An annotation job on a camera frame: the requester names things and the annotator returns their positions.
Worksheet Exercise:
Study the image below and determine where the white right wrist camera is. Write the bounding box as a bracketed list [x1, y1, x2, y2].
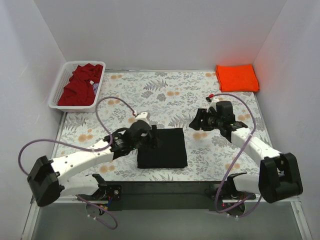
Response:
[205, 94, 220, 113]

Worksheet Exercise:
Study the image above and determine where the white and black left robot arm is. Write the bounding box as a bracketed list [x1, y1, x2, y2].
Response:
[27, 120, 158, 207]

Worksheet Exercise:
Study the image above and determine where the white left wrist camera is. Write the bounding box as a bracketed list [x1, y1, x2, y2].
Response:
[134, 111, 150, 125]

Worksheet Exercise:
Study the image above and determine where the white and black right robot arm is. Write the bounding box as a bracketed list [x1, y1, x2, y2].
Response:
[189, 101, 303, 203]

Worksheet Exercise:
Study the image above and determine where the lavender garment in basket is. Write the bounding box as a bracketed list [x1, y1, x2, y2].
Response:
[90, 81, 100, 95]

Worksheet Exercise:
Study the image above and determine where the floral patterned table mat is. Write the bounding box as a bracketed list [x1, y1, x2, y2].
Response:
[48, 70, 285, 182]

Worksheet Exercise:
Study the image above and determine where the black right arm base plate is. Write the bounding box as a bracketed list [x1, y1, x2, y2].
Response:
[209, 183, 253, 201]

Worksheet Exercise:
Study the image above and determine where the white plastic laundry basket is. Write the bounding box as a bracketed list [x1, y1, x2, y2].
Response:
[48, 60, 106, 113]

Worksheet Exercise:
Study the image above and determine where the black t-shirt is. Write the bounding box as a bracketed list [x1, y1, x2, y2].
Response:
[137, 125, 188, 169]

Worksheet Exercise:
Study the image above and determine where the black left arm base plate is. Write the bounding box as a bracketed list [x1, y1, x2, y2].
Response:
[79, 184, 122, 201]

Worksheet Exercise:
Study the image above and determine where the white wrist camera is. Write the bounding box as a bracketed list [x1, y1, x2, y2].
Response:
[205, 94, 220, 113]
[134, 111, 150, 125]

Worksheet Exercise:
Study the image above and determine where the folded orange t-shirt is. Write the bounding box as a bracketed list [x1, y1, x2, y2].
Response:
[215, 64, 260, 93]

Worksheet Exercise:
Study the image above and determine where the red t-shirt in basket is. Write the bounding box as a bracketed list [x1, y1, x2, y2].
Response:
[57, 63, 103, 106]

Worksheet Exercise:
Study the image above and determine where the aluminium front rail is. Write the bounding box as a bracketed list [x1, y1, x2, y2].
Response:
[31, 181, 301, 204]

